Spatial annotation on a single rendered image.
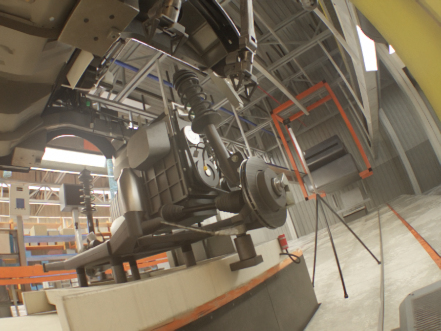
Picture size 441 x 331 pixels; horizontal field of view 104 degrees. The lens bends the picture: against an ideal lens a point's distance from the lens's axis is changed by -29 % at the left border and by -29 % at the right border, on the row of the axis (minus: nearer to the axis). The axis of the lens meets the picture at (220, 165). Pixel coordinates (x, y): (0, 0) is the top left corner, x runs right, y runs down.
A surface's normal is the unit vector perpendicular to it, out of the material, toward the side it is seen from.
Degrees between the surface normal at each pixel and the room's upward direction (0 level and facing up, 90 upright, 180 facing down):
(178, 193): 90
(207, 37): 137
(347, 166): 90
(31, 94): 104
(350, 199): 90
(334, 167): 90
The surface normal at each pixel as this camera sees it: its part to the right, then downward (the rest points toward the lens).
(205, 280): 0.75, -0.42
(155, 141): 0.48, -0.44
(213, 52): -0.34, 0.40
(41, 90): 0.89, -0.14
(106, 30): 0.29, 0.90
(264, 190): -0.55, 0.03
